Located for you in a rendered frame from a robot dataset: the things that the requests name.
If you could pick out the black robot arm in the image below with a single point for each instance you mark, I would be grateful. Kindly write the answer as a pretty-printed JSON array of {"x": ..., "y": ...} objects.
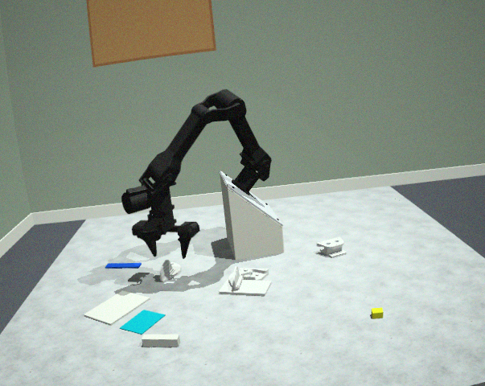
[{"x": 165, "y": 167}]

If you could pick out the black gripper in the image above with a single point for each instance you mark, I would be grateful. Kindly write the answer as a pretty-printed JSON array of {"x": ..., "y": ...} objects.
[{"x": 186, "y": 231}]

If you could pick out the cyan flat plate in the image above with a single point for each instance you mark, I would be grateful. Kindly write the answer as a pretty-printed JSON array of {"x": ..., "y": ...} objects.
[{"x": 142, "y": 322}]

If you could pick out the blue flat bar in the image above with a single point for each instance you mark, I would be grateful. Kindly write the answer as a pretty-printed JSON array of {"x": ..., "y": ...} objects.
[{"x": 126, "y": 265}]

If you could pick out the small yellow block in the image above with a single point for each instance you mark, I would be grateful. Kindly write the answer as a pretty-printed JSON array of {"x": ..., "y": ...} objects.
[{"x": 377, "y": 313}]

